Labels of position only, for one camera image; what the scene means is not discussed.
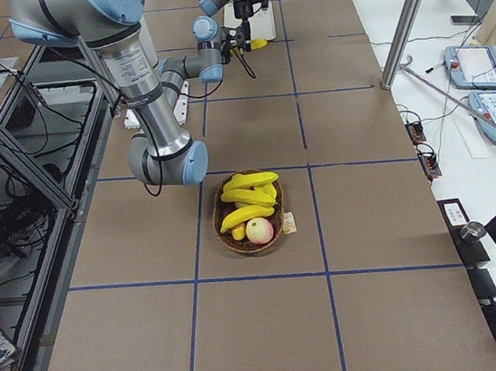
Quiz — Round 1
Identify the black smartphone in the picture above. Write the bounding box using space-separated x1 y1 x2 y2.
450 15 481 26

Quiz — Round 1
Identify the green tipped reacher grabber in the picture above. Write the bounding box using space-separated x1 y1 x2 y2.
397 56 496 131

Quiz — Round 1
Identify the far teach pendant tablet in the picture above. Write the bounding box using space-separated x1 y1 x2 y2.
443 45 496 91

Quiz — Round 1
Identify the orange relay module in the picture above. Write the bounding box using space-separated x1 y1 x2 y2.
404 121 426 144
418 152 443 181

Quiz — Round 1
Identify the aluminium frame post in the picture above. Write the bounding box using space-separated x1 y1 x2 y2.
381 0 422 90

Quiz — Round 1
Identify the brown wicker basket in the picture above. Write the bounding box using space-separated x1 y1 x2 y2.
212 170 285 255

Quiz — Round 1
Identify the white bear print tray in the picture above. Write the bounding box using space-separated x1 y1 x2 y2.
223 3 277 41

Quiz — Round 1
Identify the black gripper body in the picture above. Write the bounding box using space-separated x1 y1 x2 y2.
222 25 245 56
232 0 254 20

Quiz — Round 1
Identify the paper basket tag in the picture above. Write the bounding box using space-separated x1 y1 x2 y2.
282 211 297 234

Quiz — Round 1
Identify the pink white plastic apple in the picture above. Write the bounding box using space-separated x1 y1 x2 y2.
246 217 275 245

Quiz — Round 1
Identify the yellow plastic banana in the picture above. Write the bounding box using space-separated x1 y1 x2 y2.
222 171 279 192
220 189 277 207
220 205 275 233
250 38 268 51

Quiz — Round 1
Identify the wrist black camera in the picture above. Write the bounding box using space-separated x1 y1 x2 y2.
251 0 269 15

